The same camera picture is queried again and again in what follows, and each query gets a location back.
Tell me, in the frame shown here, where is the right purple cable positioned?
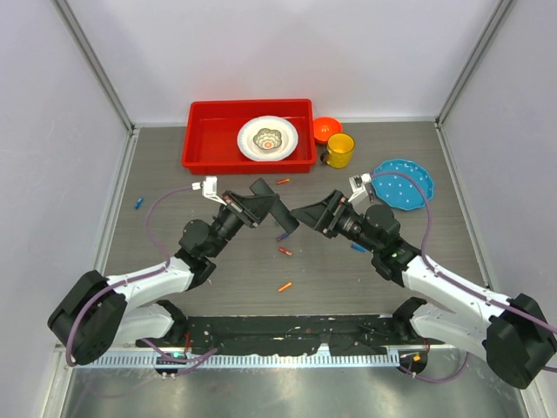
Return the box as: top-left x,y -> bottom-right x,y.
367,172 -> 557,332

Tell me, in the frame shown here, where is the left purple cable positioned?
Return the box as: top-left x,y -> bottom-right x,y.
64,185 -> 195,366

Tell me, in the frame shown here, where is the orange battery front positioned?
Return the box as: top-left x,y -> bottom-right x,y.
278,282 -> 292,293

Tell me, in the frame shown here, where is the white cable duct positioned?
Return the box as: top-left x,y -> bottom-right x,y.
77,347 -> 399,370

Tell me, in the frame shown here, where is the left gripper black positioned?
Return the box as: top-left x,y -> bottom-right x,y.
207,191 -> 279,259

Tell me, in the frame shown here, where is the orange bowl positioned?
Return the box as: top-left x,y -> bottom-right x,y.
313,117 -> 343,145

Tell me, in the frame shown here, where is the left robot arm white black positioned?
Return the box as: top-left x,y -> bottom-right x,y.
47,180 -> 298,367

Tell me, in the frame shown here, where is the blue dotted plate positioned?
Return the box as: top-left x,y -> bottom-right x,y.
372,158 -> 435,211

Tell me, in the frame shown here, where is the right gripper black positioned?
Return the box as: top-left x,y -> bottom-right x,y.
291,189 -> 381,254

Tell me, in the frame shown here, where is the red battery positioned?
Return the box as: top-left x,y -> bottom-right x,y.
278,247 -> 293,256

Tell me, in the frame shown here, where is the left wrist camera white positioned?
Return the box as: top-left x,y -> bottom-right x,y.
191,176 -> 226,205

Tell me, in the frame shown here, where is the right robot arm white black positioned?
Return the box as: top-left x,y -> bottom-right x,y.
291,191 -> 556,389

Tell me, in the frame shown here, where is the yellow mug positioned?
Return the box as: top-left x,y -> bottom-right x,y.
320,132 -> 355,169

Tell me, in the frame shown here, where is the purple cable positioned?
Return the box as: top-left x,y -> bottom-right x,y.
367,172 -> 557,332
64,185 -> 195,366

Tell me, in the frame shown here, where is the white plate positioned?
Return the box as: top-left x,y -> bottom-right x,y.
237,116 -> 299,162

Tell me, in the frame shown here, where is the blue battery under right arm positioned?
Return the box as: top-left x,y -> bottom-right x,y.
351,243 -> 366,253

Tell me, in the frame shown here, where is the small patterned bowl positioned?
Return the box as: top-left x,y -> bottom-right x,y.
252,127 -> 283,151

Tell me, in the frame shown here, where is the red plastic bin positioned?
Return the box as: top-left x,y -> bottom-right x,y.
181,98 -> 317,175

